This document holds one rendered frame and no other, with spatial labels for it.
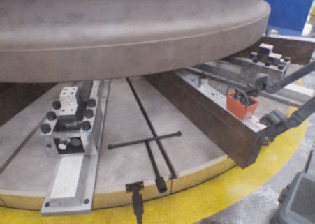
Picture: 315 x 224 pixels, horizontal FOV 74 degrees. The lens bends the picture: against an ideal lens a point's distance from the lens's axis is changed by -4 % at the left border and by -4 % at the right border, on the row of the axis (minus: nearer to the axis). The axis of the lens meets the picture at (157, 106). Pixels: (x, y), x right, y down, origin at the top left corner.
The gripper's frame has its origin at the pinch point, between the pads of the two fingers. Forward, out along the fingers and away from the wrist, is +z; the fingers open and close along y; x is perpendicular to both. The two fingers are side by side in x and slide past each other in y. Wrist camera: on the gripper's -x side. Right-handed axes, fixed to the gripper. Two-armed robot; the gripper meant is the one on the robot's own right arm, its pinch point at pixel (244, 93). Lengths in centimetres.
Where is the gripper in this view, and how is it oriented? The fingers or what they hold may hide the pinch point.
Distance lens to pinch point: 161.5
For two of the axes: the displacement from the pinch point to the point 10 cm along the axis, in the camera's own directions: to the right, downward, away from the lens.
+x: 0.0, 8.2, 5.7
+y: 4.7, 5.0, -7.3
